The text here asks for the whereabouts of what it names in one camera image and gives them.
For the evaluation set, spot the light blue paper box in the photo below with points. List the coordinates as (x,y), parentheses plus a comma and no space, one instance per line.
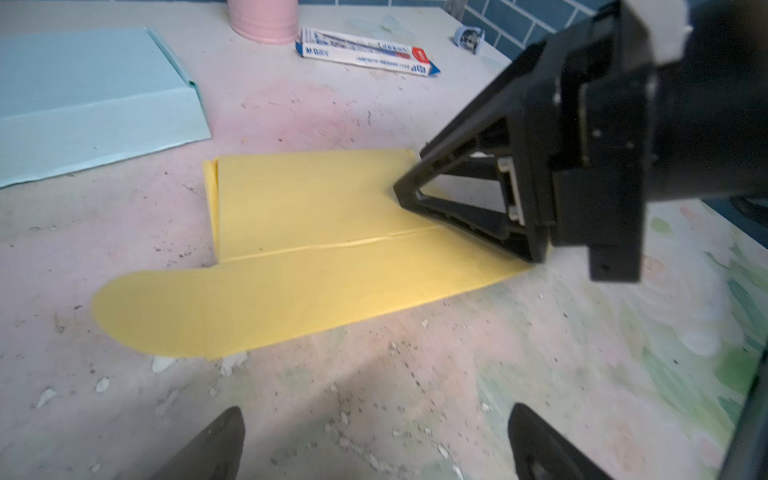
(72,101)

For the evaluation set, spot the yellow paper box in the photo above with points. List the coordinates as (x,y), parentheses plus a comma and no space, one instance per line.
(304,242)

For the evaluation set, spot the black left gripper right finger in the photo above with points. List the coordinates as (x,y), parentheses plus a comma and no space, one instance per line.
(541,452)

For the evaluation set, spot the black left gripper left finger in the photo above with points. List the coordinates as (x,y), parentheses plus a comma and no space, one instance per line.
(214,453)

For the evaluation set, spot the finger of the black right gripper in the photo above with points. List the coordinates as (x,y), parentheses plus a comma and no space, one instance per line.
(485,145)

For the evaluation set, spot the pink metal pencil bucket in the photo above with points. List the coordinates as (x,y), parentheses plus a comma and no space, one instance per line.
(265,21)

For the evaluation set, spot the white blue pencil box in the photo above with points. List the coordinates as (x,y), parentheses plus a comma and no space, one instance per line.
(364,52)

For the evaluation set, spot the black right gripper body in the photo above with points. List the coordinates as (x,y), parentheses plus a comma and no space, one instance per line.
(609,131)

